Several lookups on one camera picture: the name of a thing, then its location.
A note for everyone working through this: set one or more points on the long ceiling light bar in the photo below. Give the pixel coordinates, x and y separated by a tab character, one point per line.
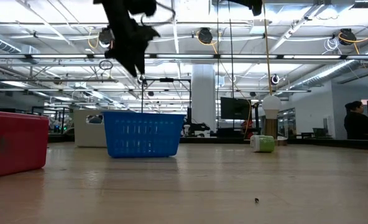
62	56

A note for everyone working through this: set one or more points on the seated person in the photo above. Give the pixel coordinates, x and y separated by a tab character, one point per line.
358	124

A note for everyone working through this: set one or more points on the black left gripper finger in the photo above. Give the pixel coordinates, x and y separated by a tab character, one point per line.
129	65
141	63

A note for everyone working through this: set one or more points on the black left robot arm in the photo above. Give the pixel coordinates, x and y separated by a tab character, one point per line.
118	7

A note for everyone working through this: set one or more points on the silver ventilation duct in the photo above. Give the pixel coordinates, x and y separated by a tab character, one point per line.
0	43
327	73

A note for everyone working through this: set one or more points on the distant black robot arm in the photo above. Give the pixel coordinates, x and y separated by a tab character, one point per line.
199	127

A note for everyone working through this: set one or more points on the low black aluminium frame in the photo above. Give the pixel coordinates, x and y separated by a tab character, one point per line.
47	107

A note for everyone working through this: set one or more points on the black monitor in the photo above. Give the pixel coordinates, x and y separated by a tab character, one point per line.
233	109

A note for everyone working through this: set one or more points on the blue plastic basket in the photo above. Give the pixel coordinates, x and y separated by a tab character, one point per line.
143	137

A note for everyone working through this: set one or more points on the black table border rail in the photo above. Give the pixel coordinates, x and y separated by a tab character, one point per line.
327	143

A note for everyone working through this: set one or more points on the dark distant chair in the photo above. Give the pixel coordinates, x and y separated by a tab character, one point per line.
320	133

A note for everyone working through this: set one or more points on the large red plastic box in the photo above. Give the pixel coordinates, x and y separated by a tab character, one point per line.
16	146

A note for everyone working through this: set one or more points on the tiny black speck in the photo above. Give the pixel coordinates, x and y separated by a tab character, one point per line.
256	200

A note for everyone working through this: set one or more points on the white square pillar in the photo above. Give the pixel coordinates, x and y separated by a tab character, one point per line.
203	102

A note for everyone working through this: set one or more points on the green and white plastic box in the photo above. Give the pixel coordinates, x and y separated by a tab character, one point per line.
263	144

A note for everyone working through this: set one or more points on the red orange distant object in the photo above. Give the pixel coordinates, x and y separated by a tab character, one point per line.
247	127

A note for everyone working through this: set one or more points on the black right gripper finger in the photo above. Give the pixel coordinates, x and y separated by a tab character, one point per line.
249	3

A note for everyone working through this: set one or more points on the beige plastic bin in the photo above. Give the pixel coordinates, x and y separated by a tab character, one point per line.
87	133

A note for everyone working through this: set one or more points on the white bulb lamp wooden base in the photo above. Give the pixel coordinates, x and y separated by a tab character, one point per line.
271	107

